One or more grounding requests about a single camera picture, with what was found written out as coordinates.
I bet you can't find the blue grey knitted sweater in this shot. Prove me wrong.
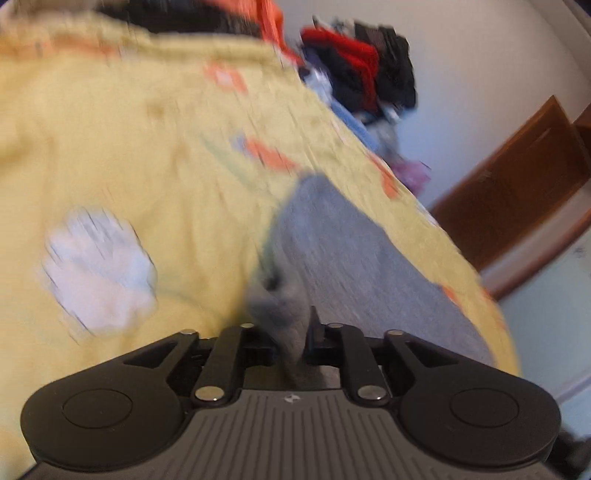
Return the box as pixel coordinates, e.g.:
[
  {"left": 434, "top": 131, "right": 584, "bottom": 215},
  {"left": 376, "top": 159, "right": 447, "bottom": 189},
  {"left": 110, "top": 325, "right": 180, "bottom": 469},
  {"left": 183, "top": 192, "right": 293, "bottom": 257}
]
[{"left": 245, "top": 175, "right": 495, "bottom": 389}]

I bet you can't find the pile of dark and red clothes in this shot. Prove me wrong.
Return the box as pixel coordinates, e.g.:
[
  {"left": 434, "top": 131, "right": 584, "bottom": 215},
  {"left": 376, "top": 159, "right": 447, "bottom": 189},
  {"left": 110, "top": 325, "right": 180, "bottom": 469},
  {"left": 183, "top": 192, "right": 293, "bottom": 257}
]
[{"left": 301, "top": 17, "right": 418, "bottom": 116}]

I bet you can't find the purple plastic bag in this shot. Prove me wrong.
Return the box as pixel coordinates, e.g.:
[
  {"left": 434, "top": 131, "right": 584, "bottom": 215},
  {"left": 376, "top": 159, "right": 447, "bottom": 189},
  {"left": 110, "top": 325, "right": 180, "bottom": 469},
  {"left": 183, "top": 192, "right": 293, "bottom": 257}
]
[{"left": 393, "top": 160, "right": 431, "bottom": 195}]

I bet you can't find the yellow floral bed quilt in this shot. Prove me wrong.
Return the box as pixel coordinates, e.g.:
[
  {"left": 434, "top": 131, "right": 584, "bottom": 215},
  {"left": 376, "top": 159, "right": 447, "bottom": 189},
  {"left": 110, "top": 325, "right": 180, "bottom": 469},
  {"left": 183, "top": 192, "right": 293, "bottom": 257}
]
[{"left": 1, "top": 13, "right": 520, "bottom": 479}]

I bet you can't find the brown wooden door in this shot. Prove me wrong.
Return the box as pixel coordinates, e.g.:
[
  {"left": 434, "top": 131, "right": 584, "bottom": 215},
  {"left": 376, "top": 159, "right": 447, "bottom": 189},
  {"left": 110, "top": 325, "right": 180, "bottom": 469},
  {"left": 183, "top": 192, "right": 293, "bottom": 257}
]
[{"left": 431, "top": 96, "right": 590, "bottom": 271}]

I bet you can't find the orange plastic bag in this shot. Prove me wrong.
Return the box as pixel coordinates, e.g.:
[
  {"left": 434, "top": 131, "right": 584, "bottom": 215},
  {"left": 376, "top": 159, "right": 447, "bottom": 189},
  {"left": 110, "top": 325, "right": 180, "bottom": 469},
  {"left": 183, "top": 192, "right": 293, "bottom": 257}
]
[{"left": 209, "top": 0, "right": 304, "bottom": 66}]

